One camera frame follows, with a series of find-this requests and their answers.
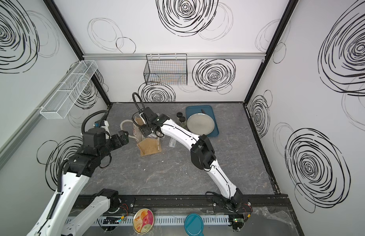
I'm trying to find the canvas tote bag cat print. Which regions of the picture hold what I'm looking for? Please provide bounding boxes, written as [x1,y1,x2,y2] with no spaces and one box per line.
[120,120,162,157]

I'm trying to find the clear compass set case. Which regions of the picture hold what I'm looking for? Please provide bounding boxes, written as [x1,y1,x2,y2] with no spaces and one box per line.
[169,138,177,148]

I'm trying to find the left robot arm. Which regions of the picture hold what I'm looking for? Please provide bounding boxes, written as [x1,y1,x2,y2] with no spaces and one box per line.
[28,110,129,236]

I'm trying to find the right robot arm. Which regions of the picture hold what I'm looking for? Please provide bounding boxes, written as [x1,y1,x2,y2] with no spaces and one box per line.
[134,107,246,211]

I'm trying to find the glass jar black lid front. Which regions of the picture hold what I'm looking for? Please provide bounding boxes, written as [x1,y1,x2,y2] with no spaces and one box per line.
[179,116,187,130]

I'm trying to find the teal plastic tray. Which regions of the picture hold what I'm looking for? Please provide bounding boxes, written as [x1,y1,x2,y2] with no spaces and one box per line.
[185,105,219,137]

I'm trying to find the grey round plate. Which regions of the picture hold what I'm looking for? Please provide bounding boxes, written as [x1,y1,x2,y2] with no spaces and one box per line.
[187,113,215,135]

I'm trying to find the round pink yellow lid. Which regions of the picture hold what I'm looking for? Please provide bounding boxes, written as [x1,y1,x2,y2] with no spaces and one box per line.
[133,208,155,235]

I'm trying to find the teal round lid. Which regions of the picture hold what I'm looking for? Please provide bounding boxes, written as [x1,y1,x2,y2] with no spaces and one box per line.
[184,213,204,236]

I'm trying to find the black wire basket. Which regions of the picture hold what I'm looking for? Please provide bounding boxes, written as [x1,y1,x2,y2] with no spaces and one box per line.
[143,54,188,85]

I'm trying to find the white wire shelf basket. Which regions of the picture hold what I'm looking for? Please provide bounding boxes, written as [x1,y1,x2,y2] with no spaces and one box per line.
[40,60,98,120]

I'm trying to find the white slotted cable duct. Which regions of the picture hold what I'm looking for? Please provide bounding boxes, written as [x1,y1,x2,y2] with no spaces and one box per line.
[64,214,230,227]

